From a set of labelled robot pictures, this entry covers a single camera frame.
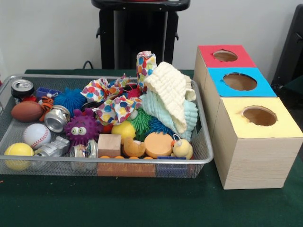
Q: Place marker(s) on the cream knit cloth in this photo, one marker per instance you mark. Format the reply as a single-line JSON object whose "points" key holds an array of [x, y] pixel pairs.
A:
{"points": [[169, 90]]}

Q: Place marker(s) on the multicolour polka dot cloth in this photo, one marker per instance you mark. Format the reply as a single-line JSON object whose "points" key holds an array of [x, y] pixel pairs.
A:
{"points": [[146, 65], [116, 109]]}

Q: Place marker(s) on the open-top silver can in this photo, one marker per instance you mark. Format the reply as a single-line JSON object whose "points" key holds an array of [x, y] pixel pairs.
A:
{"points": [[84, 150]]}

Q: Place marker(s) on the crushed silver can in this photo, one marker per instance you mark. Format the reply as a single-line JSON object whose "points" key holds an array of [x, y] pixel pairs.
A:
{"points": [[57, 118]]}

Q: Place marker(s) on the crushed clear plastic bottle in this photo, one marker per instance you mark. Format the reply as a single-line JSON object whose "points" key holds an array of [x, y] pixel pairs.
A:
{"points": [[52, 147]]}

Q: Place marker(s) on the shallow clear mesh bin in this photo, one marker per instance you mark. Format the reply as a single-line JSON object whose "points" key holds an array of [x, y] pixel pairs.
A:
{"points": [[203, 142]]}

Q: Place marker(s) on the wooden box with three holes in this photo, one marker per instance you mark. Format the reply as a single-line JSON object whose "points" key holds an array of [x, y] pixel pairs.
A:
{"points": [[258, 151]]}

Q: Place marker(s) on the mint green cloth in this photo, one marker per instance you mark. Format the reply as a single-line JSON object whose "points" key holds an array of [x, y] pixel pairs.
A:
{"points": [[156, 109]]}

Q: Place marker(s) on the large green spiky ball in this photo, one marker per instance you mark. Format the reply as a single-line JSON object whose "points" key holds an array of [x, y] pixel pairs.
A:
{"points": [[141, 122]]}

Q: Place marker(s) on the blue spiky ball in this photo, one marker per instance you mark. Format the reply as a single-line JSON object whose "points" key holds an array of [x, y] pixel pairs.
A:
{"points": [[70, 99], [160, 126]]}

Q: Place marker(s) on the orange foam duck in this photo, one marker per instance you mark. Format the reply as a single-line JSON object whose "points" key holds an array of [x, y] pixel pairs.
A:
{"points": [[158, 144]]}

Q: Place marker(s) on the small yellow ball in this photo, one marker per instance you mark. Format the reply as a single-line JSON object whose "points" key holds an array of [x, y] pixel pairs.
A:
{"points": [[124, 130]]}

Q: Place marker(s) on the small yellow rubber duck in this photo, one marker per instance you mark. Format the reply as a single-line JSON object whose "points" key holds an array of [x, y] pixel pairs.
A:
{"points": [[182, 149]]}

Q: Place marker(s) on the wooden cube block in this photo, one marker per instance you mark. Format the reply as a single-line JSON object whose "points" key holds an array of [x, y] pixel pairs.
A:
{"points": [[109, 145]]}

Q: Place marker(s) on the orange toy brick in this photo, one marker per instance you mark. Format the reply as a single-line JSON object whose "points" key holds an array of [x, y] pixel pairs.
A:
{"points": [[125, 168]]}

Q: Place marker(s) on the purple googly-eyed monster toy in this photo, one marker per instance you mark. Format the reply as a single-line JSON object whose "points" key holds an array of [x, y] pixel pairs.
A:
{"points": [[83, 127]]}

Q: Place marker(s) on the white baseball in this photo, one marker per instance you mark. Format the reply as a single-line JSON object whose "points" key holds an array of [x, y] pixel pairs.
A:
{"points": [[37, 136]]}

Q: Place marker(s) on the brown toy football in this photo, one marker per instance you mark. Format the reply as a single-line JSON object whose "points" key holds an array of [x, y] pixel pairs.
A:
{"points": [[27, 111]]}

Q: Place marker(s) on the upright dark soda can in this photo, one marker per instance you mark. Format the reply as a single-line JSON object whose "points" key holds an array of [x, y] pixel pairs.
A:
{"points": [[22, 88]]}

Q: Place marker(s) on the black chair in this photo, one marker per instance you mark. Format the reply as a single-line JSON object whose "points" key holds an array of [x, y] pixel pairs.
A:
{"points": [[291, 52]]}

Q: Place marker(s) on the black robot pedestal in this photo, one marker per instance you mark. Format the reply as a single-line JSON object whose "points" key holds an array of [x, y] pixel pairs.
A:
{"points": [[142, 33]]}

